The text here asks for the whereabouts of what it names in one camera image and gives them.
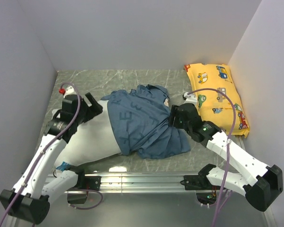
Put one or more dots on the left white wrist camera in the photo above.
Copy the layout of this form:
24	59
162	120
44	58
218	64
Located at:
67	91

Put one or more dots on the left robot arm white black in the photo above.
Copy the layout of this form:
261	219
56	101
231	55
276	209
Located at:
30	198

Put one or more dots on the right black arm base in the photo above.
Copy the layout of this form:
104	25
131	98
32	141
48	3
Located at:
206	192

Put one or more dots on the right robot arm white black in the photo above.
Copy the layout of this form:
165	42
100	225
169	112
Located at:
259	183

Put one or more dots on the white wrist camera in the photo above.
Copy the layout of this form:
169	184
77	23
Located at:
67	91
190	98

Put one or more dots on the yellow car print pillow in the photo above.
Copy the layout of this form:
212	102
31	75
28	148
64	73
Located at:
220	95

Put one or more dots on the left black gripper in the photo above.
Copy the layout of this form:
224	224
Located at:
95	109

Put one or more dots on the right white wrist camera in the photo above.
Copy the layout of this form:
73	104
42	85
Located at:
190	98

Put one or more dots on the aluminium mounting rail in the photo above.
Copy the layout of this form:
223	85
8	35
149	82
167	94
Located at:
151	182

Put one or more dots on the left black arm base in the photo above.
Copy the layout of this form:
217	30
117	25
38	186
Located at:
86	194

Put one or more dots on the blue cartoon letter pillowcase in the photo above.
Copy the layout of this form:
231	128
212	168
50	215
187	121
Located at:
139	121

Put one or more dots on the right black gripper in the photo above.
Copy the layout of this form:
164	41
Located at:
174	112

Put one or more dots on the white pillow insert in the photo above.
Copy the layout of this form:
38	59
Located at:
93	141

